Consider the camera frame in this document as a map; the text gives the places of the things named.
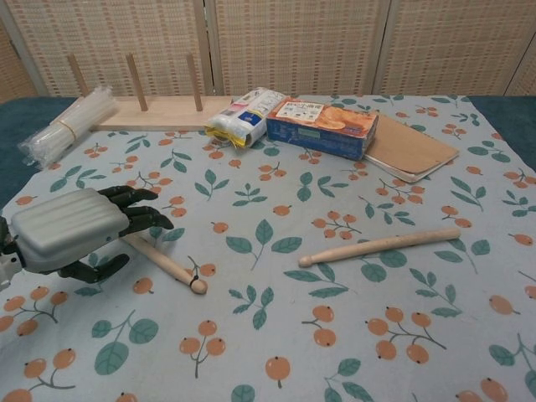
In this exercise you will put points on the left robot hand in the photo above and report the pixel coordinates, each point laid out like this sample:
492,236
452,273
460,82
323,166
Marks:
63,226

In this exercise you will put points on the wooden stick with black band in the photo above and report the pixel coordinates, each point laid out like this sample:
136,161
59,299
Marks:
167,260

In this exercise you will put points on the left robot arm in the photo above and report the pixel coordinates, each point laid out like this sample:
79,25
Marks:
5,259

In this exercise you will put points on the bundle of clear plastic straws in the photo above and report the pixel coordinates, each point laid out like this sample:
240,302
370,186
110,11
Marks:
71,125

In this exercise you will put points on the wooden peg rack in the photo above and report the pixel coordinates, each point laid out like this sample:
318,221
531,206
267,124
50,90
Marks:
163,113

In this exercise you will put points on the white plastic-wrapped packet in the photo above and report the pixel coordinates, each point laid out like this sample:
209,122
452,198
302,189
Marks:
245,121

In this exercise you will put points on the floral orange-print tablecloth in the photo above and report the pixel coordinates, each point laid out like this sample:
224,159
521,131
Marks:
293,272

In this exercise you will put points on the woven folding screen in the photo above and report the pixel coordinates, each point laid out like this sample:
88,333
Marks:
268,46

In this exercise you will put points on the blue orange cracker box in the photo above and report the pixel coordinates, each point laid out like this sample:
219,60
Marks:
322,125

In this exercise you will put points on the plain wooden stick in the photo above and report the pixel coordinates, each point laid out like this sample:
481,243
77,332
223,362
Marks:
377,248

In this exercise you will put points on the brown cover notebook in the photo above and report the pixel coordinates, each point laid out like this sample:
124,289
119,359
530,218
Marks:
410,146

